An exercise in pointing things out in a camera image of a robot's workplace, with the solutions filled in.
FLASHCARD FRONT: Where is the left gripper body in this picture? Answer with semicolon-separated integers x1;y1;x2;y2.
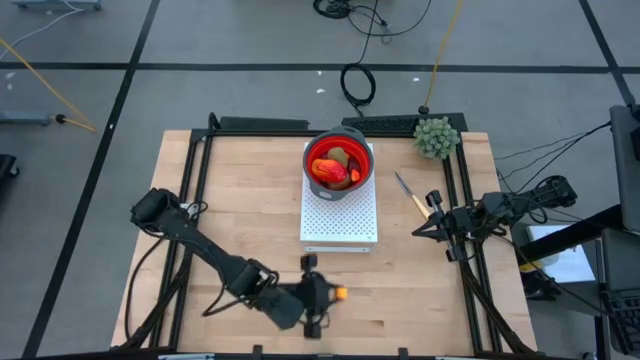
298;253;322;341

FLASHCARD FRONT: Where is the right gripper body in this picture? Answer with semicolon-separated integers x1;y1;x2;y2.
426;189;485;263

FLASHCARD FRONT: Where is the red and grey colander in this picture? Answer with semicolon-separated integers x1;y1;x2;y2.
302;125;375;202

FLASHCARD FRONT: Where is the red orange mango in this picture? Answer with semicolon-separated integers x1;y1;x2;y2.
310;158;349;184

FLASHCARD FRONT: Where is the yellow-green fruit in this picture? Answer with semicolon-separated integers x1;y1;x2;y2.
327;146;350;169

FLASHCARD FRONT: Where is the pale yellow banana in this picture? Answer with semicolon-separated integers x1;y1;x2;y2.
393;171;432;220

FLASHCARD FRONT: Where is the white perforated metal shelf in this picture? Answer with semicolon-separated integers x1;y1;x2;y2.
299;141;379;254

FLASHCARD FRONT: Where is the green succulent in pot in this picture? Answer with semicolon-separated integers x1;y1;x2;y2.
412;116;461;161

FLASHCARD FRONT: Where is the white box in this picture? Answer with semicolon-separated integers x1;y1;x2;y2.
527;224;599;284

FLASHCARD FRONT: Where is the black side desk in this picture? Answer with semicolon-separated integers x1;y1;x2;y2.
519;203;640;360

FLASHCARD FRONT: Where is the grey flat panel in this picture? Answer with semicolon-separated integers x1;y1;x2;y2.
608;103;640;234

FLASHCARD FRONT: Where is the black keyboard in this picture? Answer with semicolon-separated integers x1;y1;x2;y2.
601;288;640;357

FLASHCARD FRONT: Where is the black floor object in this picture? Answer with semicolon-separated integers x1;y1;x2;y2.
0;153;21;191

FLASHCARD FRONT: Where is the blue grey floor bar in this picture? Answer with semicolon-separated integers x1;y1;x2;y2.
0;110;52;127
10;0;104;12

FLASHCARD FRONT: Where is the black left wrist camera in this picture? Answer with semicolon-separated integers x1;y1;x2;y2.
268;286;307;332

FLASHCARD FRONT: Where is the black electronic device with cables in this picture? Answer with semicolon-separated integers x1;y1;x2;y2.
342;112;467;134

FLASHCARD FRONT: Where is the black cable coil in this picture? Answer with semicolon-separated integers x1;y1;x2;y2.
339;62;377;117

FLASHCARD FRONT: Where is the yellow hanging power cord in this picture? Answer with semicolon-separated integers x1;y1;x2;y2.
422;0;465;109
0;38;97;134

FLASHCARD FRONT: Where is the black table frame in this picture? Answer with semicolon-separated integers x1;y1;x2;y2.
119;112;539;360

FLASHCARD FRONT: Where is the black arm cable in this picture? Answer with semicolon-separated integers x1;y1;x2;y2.
123;232;169;344

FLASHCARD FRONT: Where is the thin black floor cable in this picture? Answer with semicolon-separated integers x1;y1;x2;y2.
344;0;434;66

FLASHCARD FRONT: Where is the black cable bundle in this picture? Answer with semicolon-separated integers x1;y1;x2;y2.
312;0;351;20

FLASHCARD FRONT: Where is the white floor cable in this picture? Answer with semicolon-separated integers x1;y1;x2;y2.
0;7;84;49

